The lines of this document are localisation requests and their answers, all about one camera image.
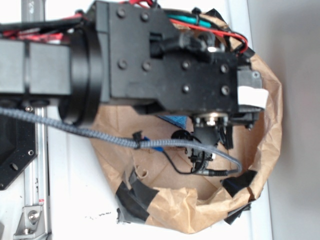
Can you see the black gripper finger with white pad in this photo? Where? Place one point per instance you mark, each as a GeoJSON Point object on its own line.
{"type": "Point", "coordinates": [251, 96]}

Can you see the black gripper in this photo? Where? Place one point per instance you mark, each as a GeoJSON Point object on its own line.
{"type": "Point", "coordinates": [175, 81]}

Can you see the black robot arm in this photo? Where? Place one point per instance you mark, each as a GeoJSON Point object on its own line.
{"type": "Point", "coordinates": [60, 63]}

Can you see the blue sponge block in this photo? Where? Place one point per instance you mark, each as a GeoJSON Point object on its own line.
{"type": "Point", "coordinates": [176, 120]}

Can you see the brown paper bag tray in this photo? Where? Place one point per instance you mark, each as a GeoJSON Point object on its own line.
{"type": "Point", "coordinates": [188, 180]}

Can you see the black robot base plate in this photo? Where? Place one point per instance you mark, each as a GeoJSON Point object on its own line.
{"type": "Point", "coordinates": [17, 148]}

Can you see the aluminium extrusion rail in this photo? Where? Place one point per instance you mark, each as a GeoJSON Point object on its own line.
{"type": "Point", "coordinates": [36, 178]}

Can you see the metal corner bracket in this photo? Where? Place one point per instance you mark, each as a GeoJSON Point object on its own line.
{"type": "Point", "coordinates": [32, 224]}

